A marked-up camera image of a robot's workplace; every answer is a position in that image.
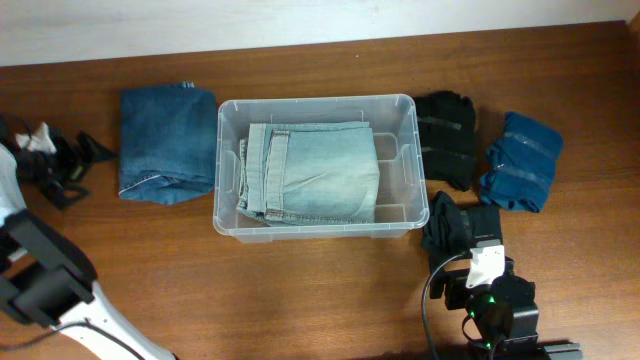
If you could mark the light blue jeans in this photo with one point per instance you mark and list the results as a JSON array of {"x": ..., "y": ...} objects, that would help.
[{"x": 309, "y": 174}]

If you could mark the black folded garment near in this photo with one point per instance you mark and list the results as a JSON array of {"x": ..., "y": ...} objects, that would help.
[{"x": 452, "y": 230}]

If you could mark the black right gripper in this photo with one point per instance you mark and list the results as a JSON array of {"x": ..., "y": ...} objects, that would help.
[{"x": 458, "y": 289}]

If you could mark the blue folded garment with tape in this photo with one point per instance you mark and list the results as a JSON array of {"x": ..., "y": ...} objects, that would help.
[{"x": 521, "y": 165}]

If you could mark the dark blue jeans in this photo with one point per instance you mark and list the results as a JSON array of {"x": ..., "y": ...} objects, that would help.
[{"x": 167, "y": 143}]

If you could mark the black folded garment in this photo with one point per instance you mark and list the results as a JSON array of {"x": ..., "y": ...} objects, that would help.
[
  {"x": 452, "y": 230},
  {"x": 446, "y": 126}
]

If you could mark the clear plastic storage container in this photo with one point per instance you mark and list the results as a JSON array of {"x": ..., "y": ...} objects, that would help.
[{"x": 402, "y": 202}]

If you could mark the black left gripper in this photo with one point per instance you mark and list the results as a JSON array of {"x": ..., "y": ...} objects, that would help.
[{"x": 64, "y": 166}]

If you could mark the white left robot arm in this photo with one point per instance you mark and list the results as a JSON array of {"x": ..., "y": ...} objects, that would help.
[{"x": 45, "y": 278}]

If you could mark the black folded garment far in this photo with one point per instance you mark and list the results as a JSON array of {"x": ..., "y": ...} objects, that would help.
[{"x": 446, "y": 126}]

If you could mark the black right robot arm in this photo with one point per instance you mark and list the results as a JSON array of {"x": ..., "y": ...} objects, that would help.
[{"x": 500, "y": 320}]

